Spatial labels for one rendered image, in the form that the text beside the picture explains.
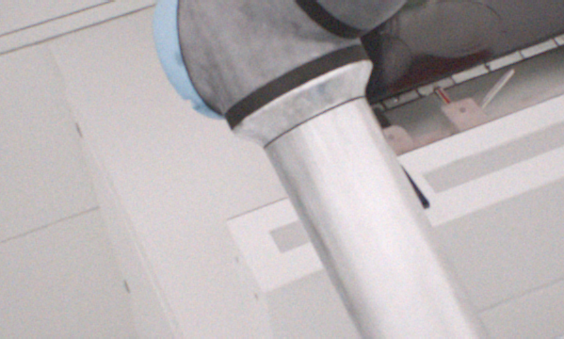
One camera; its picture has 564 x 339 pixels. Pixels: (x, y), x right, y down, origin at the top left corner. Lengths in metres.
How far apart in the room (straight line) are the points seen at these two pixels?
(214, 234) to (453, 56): 0.32
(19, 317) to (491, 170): 0.95
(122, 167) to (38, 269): 0.48
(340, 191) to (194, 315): 0.38
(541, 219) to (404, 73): 0.26
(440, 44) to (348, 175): 0.50
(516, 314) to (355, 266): 0.38
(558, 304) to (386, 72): 0.30
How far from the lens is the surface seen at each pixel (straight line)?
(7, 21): 1.56
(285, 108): 0.87
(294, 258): 1.06
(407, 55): 1.35
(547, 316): 1.26
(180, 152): 1.38
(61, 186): 1.74
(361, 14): 0.85
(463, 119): 1.25
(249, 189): 1.32
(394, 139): 1.23
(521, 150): 1.15
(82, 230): 1.80
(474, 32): 1.37
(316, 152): 0.87
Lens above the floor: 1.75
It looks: 44 degrees down
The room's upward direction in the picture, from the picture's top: 8 degrees counter-clockwise
